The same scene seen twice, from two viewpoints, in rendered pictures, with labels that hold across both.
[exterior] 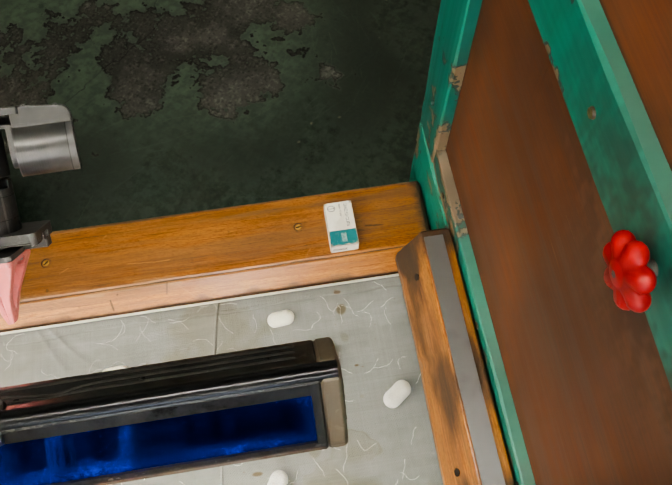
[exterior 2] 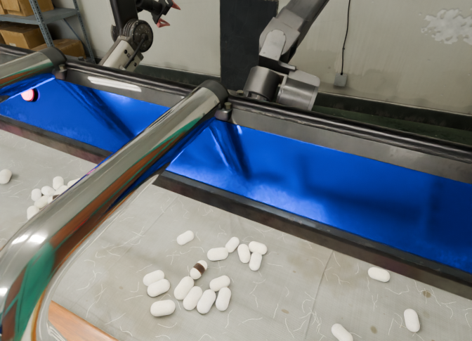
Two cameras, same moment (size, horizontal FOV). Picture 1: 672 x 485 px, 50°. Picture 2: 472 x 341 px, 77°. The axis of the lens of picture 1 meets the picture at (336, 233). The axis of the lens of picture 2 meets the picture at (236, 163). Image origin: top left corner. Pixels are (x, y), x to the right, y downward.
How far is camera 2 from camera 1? 40 cm
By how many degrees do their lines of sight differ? 31
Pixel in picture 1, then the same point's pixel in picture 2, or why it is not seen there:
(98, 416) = (329, 129)
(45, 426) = (273, 117)
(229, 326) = (338, 261)
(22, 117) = (295, 74)
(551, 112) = not seen: outside the picture
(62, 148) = (307, 95)
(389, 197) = not seen: outside the picture
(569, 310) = not seen: outside the picture
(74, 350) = (241, 225)
